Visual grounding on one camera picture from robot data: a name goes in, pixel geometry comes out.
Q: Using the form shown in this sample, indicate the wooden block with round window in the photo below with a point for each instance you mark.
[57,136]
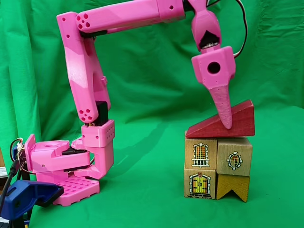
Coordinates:
[237,147]

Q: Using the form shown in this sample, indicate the blue clamp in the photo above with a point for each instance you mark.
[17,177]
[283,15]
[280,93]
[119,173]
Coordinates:
[21,197]

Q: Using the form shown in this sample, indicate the wooden block with door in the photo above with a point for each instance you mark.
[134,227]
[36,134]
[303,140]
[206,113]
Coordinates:
[187,175]

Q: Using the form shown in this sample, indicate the motor controller board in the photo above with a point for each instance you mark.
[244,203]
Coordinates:
[20,156]

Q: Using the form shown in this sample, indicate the wooden block with tall window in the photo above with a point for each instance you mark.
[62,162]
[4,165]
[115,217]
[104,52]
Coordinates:
[190,147]

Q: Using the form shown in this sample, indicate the green cloth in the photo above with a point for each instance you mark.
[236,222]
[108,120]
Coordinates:
[154,71]

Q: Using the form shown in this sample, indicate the red wooden wedge block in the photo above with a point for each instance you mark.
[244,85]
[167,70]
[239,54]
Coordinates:
[242,123]

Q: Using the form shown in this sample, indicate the yellow notched wooden block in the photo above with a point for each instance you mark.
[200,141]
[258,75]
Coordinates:
[228,185]

